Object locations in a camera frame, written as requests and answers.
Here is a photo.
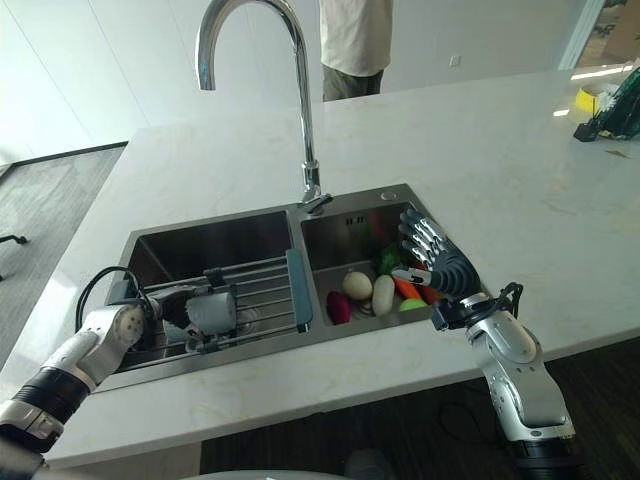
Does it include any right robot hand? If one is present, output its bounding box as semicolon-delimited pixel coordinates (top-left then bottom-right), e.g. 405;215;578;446
391;208;482;303

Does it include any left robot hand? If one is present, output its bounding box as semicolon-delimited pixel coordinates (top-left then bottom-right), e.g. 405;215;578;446
148;267;238;354

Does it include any white cup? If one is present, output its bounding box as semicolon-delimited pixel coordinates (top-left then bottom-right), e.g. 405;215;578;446
185;291;239;335

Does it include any orange carrot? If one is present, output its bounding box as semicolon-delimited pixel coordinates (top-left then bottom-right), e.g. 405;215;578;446
393;277;444;304

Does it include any green leafy vegetable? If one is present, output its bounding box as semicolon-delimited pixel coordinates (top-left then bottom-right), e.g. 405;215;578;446
374;243;410;279

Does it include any white radish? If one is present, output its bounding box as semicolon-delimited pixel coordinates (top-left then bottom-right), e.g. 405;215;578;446
372;274;397;317

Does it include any stainless steel double sink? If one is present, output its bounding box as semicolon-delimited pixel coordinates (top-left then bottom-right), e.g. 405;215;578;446
102;183;495;394

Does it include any round white onion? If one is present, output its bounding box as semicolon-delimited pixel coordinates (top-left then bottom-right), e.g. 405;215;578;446
342;271;375;301

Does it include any purple eggplant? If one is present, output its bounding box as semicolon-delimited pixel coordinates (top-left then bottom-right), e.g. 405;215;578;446
326;291;354;326

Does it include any small black box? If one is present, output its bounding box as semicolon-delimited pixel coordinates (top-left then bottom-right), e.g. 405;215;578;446
573;119;599;144

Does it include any chrome gooseneck faucet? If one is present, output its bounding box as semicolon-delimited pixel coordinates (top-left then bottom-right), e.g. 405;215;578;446
195;0;335;216

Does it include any person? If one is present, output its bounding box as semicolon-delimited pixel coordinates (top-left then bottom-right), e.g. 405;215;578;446
318;0;394;102

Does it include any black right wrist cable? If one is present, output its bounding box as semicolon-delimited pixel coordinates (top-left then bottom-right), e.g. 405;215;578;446
498;282;524;317

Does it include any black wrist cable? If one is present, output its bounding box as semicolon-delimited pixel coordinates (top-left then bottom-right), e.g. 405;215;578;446
74;265;152;332
498;282;524;317

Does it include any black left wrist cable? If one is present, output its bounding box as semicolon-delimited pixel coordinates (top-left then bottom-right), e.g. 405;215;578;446
74;265;152;332

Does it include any metal drain rack blue-grey handle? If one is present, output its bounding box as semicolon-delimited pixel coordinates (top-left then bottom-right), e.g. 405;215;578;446
123;248;316;362

